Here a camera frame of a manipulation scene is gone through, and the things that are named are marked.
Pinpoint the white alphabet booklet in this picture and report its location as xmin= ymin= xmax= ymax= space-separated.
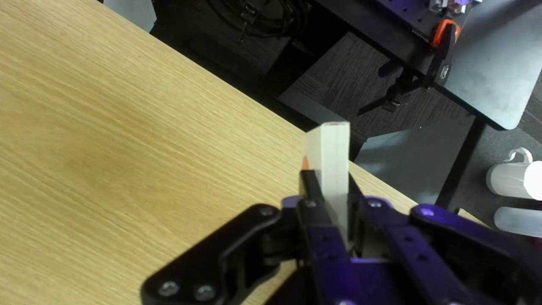
xmin=301 ymin=122 xmax=351 ymax=250

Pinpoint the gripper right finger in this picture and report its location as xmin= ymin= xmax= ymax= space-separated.
xmin=348 ymin=173 xmax=542 ymax=305

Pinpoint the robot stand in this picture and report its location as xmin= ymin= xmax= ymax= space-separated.
xmin=313 ymin=0 xmax=483 ymax=78

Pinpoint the coil of black cable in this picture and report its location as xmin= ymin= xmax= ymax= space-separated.
xmin=207 ymin=0 xmax=306 ymax=43

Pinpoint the orange and black clamp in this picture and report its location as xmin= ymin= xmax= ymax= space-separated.
xmin=357 ymin=19 xmax=462 ymax=117

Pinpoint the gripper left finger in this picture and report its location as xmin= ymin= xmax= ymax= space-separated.
xmin=141 ymin=169 xmax=365 ymax=305

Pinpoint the black side table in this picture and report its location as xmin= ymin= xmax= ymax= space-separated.
xmin=434 ymin=0 xmax=542 ymax=209

